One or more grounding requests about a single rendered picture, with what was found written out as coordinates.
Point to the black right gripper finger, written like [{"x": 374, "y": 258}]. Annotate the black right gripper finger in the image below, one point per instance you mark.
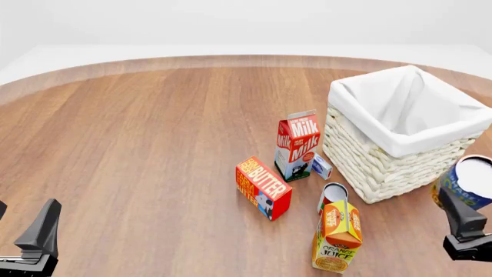
[{"x": 465, "y": 222}]

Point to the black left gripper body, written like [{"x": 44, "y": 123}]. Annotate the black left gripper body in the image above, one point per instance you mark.
[{"x": 27, "y": 267}]

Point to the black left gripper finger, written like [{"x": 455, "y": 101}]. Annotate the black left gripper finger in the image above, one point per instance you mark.
[
  {"x": 2, "y": 209},
  {"x": 42, "y": 231}
]

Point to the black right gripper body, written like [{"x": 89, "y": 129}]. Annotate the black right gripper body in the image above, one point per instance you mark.
[{"x": 471, "y": 249}]

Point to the blue and yellow soup tin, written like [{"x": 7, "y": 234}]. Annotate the blue and yellow soup tin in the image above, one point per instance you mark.
[{"x": 474, "y": 176}]

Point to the white woven basket, cloth liner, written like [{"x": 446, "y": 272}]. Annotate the white woven basket, cloth liner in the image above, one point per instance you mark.
[{"x": 384, "y": 161}]

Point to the orange juice carton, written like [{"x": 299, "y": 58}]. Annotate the orange juice carton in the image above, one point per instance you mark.
[{"x": 338, "y": 231}]

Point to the red tin with white lid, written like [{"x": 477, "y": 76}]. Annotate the red tin with white lid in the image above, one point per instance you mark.
[{"x": 333, "y": 191}]

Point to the small blue and white box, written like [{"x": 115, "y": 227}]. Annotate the small blue and white box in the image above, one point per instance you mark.
[{"x": 321, "y": 166}]

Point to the red and white milk carton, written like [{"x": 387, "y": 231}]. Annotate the red and white milk carton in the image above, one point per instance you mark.
[{"x": 298, "y": 144}]

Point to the red and yellow butter box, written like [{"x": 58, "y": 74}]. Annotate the red and yellow butter box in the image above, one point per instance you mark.
[{"x": 265, "y": 187}]

